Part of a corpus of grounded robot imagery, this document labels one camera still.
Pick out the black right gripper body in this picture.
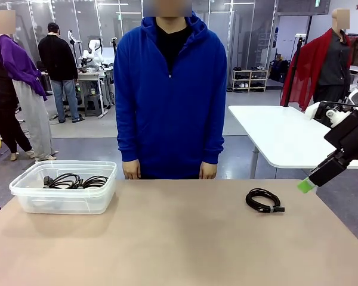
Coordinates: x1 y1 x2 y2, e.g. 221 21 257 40
324 111 358 156

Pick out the small black cable bundle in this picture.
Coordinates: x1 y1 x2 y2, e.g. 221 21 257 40
245 187 286 214

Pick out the black USB cable grey tie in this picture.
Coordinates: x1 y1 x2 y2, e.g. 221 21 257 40
79 175 109 189

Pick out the black cable without tie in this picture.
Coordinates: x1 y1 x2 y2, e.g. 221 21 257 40
42 173 82 189

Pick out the person's right forearm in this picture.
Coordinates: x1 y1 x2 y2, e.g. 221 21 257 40
115 110 141 163

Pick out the person's left forearm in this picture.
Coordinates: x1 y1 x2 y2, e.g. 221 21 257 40
200 110 227 165

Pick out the person's left hand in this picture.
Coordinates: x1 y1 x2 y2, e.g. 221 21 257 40
199 162 218 181

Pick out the person's right hand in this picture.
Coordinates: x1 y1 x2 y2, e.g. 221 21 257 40
122 160 142 181

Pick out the white desk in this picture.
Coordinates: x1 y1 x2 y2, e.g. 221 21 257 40
228 104 358 194

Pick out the mannequin in grey shirt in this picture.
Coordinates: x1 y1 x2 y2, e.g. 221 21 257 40
310 8 355 104

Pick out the red shawl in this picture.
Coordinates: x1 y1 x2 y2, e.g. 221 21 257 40
280 28 351 111

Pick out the black tripod pole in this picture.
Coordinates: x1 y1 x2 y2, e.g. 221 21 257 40
284 34 305 108

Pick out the black bags pile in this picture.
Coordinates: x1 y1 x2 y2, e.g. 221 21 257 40
270 53 291 83

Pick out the wooden shoe rack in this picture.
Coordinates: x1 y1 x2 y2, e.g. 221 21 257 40
232 69 269 92

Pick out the person in blue hoodie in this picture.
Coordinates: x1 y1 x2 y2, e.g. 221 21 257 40
113 14 227 180

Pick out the grey plastic stool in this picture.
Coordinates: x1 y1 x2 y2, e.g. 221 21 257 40
84 94 104 117

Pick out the grey background workbench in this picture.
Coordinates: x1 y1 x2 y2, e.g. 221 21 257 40
76 64 114 119

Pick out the clear plastic storage container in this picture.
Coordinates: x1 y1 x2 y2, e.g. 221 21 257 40
8 160 118 215

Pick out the man in black jacket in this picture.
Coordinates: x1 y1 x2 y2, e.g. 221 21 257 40
38 22 86 123

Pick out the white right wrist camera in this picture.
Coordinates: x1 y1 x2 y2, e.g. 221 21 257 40
304 101 348 128

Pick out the black camera stand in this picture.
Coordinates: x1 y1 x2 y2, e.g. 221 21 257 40
111 37 122 60

